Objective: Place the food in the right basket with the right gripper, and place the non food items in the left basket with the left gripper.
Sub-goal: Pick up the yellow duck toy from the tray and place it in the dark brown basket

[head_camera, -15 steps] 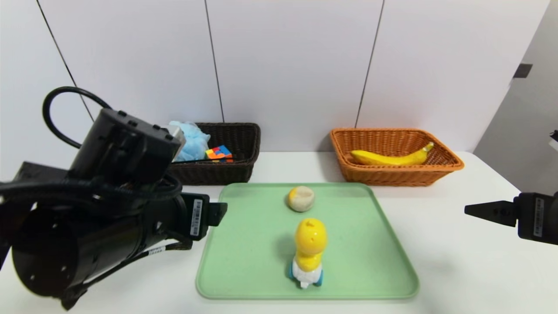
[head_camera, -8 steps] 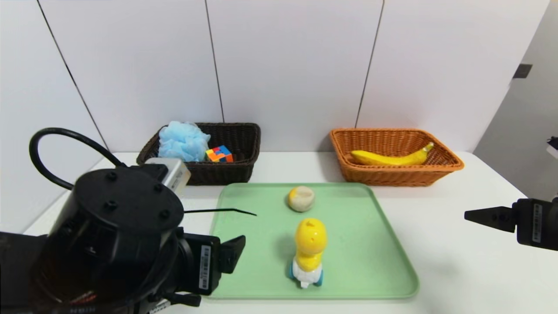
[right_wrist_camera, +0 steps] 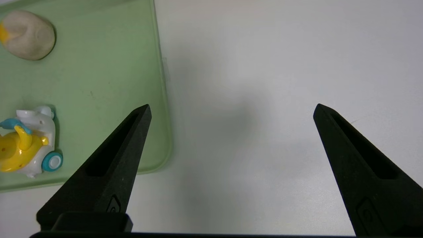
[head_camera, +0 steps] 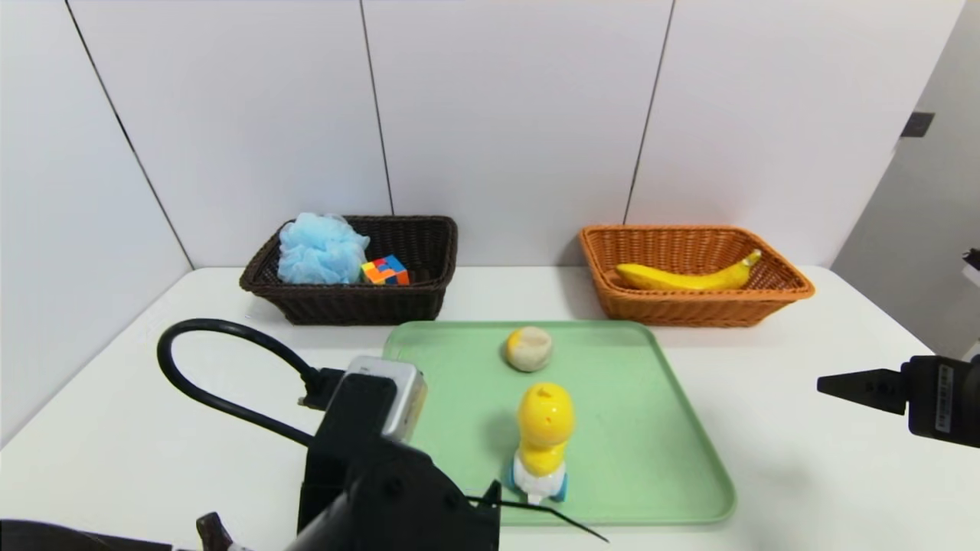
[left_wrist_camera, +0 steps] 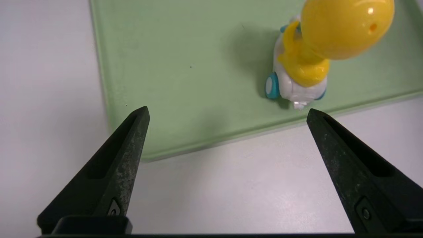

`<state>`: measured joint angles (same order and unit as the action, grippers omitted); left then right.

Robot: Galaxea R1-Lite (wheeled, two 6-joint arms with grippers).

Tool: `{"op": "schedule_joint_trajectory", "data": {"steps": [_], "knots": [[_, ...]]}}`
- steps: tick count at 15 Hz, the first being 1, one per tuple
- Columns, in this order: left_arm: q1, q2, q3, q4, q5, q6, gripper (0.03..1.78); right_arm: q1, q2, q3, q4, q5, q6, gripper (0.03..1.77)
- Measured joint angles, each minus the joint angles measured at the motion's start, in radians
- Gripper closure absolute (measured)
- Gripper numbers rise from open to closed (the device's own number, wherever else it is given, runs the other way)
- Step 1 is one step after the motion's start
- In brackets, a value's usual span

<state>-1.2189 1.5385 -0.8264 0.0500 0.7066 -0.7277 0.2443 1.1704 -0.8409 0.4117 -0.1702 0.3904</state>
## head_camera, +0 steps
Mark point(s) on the light blue mesh bath loofah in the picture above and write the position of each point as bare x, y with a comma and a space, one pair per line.
321, 249

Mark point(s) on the yellow banana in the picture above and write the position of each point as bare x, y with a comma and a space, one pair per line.
674, 279

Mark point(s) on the orange wicker basket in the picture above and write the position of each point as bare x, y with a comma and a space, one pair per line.
689, 310

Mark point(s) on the multicoloured puzzle cube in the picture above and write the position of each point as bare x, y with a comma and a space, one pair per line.
385, 270

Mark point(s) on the round beige yellow bun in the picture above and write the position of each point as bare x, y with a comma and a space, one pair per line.
530, 350

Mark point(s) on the light green plastic tray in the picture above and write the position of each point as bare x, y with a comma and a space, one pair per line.
628, 459

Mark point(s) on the dark brown wicker basket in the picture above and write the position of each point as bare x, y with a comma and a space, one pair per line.
360, 306

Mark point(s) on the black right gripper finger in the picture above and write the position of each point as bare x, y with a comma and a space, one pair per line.
873, 390

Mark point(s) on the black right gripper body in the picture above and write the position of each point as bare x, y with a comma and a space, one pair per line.
940, 395

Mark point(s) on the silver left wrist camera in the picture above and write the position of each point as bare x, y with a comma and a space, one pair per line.
402, 398

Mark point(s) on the thin black zip tie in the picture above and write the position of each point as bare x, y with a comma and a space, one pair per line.
536, 509

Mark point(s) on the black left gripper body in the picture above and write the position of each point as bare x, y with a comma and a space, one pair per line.
352, 413

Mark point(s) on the yellow duck toy car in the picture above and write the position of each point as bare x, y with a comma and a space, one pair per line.
545, 417

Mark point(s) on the small black wall fixture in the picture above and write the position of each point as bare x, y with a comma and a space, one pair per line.
919, 125

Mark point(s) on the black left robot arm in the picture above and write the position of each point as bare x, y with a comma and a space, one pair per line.
413, 505

